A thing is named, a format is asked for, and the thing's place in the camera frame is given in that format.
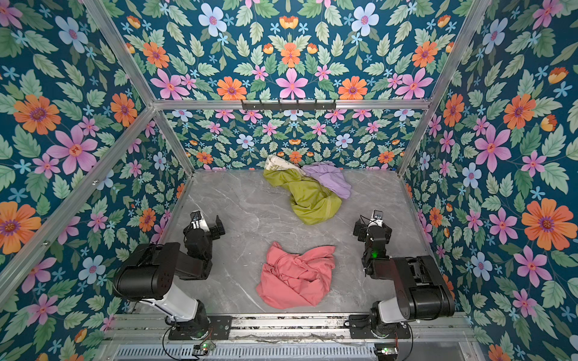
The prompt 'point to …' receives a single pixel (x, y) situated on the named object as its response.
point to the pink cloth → (290, 280)
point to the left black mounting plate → (212, 327)
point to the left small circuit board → (203, 349)
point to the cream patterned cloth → (275, 162)
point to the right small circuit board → (387, 353)
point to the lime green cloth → (310, 201)
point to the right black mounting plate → (360, 328)
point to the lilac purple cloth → (332, 176)
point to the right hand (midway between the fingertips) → (372, 221)
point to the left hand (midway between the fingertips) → (206, 213)
